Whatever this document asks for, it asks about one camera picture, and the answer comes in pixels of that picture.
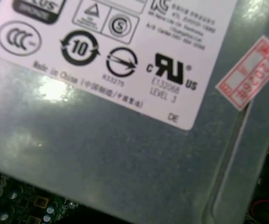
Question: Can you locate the white power supply label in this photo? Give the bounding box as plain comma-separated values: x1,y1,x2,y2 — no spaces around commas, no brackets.
0,0,239,131

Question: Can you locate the green motherboard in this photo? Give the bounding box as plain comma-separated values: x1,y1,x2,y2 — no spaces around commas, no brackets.
0,166,126,224

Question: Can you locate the thin red wire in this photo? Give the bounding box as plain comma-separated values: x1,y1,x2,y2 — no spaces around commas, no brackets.
251,198,269,212

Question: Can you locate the red sticker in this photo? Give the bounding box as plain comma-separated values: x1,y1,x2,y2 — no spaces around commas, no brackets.
215,35,269,111

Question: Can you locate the grey power supply unit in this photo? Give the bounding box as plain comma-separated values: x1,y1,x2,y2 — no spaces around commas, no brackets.
0,0,269,224

